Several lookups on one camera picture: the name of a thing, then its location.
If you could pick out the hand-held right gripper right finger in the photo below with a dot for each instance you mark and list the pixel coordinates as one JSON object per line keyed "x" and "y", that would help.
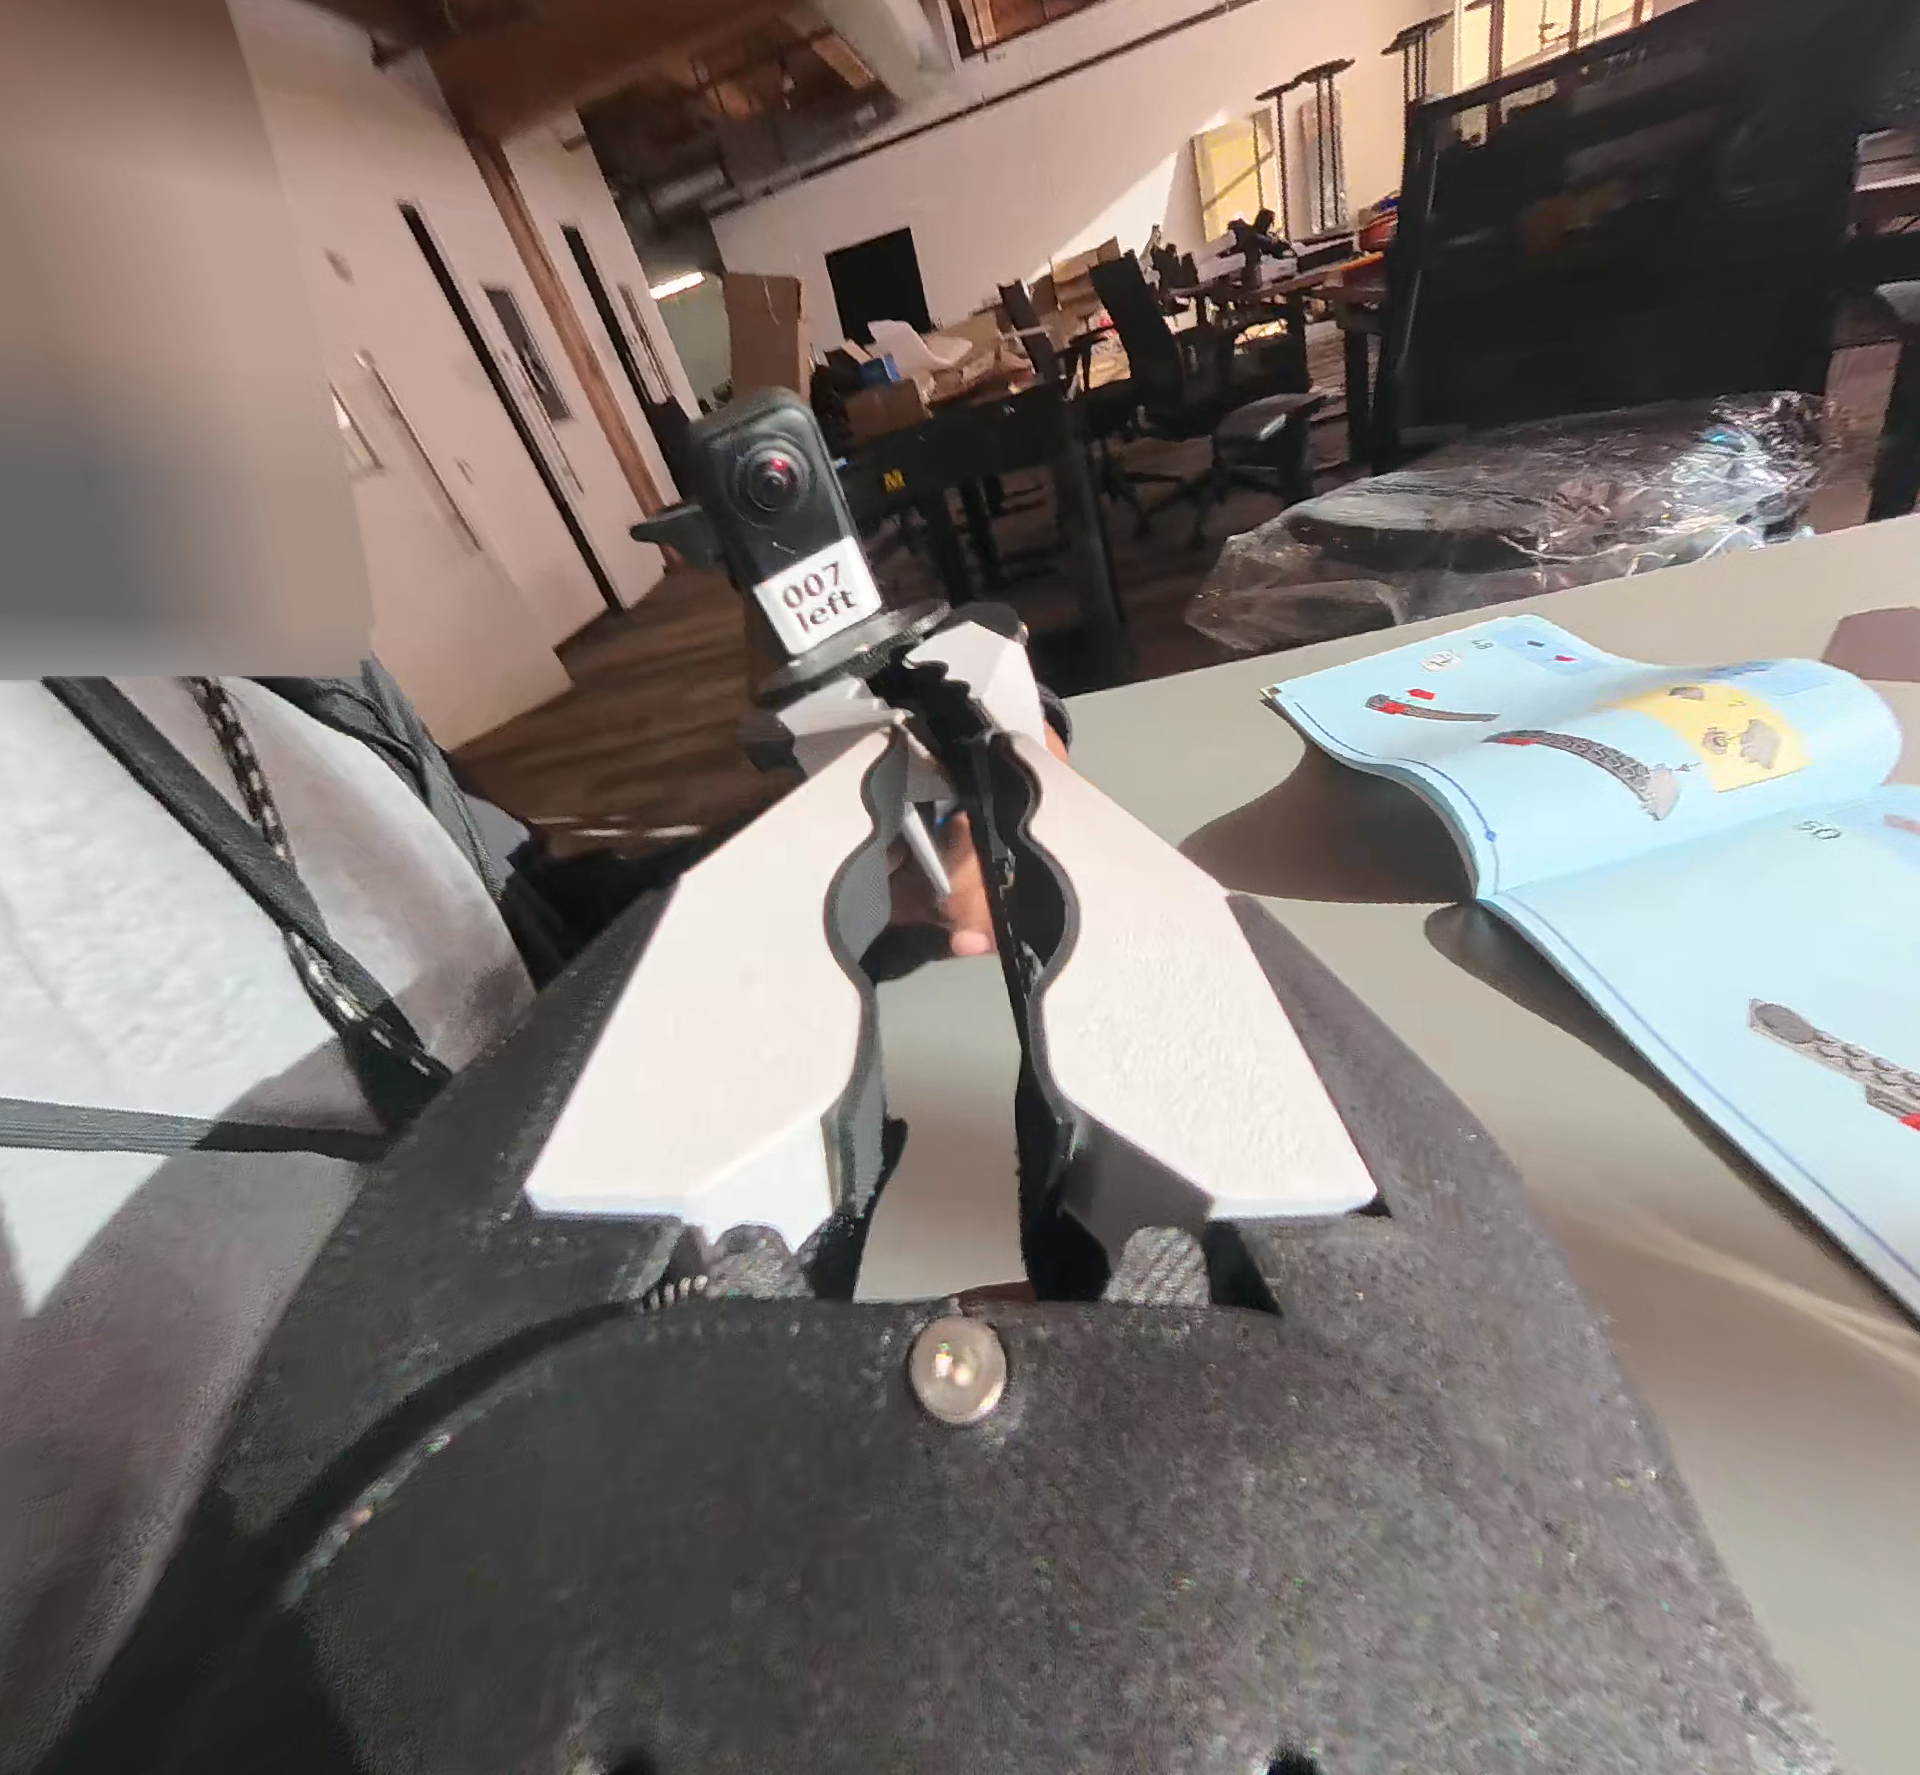
{"x": 1200, "y": 1056}

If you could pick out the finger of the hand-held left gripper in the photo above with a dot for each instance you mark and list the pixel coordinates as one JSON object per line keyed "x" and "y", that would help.
{"x": 1002, "y": 679}
{"x": 840, "y": 733}

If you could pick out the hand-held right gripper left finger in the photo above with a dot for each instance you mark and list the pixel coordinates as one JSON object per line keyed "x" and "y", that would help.
{"x": 706, "y": 1056}

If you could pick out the long black brick plate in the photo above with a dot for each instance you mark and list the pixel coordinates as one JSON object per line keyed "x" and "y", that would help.
{"x": 944, "y": 725}

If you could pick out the light blue instruction booklet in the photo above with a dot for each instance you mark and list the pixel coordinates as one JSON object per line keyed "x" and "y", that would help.
{"x": 1650, "y": 875}

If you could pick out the grey desk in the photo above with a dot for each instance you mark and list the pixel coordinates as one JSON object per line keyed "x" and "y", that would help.
{"x": 1426, "y": 1056}

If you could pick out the person's left hand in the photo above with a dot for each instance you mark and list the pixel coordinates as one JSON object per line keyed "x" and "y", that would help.
{"x": 953, "y": 912}

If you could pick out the brown cardboard box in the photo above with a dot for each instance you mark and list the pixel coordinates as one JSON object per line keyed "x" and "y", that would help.
{"x": 764, "y": 336}

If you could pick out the black monitor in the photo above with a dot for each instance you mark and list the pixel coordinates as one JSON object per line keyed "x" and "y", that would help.
{"x": 876, "y": 283}

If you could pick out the black office chair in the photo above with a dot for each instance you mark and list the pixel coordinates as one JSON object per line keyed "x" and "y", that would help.
{"x": 1184, "y": 364}

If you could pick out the person's dark jacket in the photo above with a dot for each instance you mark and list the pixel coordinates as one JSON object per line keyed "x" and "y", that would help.
{"x": 436, "y": 770}

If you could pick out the plastic-wrapped dark bundle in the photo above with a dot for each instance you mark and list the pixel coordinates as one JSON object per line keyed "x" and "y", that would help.
{"x": 1498, "y": 516}

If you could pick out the person's grey sweatshirt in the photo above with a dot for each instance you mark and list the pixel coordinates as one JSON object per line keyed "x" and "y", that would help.
{"x": 149, "y": 905}

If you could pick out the large dark screen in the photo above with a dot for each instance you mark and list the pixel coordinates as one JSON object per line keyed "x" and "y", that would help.
{"x": 1650, "y": 184}

